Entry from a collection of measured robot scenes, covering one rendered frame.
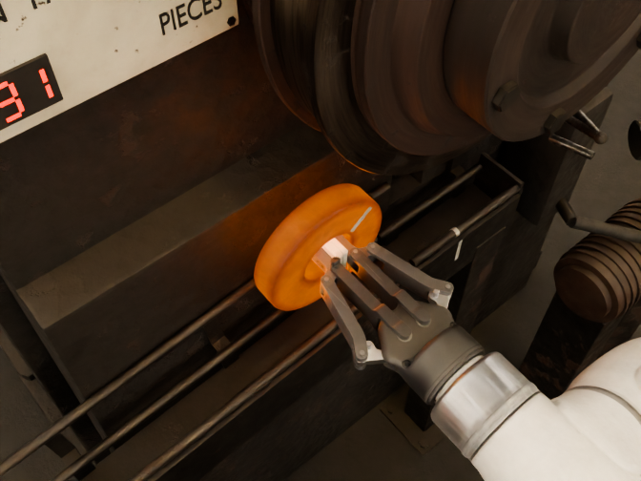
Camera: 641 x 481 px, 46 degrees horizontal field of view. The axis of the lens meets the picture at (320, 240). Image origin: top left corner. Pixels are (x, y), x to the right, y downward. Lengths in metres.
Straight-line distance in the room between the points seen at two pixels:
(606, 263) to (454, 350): 0.57
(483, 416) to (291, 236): 0.24
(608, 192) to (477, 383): 1.43
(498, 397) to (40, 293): 0.43
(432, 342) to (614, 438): 0.17
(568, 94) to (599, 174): 1.38
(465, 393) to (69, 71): 0.42
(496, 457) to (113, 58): 0.45
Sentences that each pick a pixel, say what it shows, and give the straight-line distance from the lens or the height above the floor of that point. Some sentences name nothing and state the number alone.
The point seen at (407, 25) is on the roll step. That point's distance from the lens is 0.56.
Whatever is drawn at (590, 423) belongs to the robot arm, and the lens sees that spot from 0.69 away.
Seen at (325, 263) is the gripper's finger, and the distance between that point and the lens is 0.76.
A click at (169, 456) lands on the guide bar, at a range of 0.86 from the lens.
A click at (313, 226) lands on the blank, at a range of 0.72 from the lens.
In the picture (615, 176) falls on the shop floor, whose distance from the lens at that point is 2.11.
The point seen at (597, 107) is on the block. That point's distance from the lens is 1.05.
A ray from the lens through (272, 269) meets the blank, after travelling 0.74.
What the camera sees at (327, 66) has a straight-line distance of 0.57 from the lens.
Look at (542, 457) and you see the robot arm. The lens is 0.66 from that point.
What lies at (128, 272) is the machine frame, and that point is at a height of 0.87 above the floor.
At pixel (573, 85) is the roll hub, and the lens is 0.73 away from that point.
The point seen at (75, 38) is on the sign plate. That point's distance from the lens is 0.60.
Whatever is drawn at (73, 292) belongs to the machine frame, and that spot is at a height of 0.87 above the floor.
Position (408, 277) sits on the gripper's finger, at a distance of 0.76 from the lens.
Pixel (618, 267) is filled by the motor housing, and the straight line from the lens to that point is 1.23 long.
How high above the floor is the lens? 1.48
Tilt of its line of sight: 54 degrees down
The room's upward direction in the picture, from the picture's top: straight up
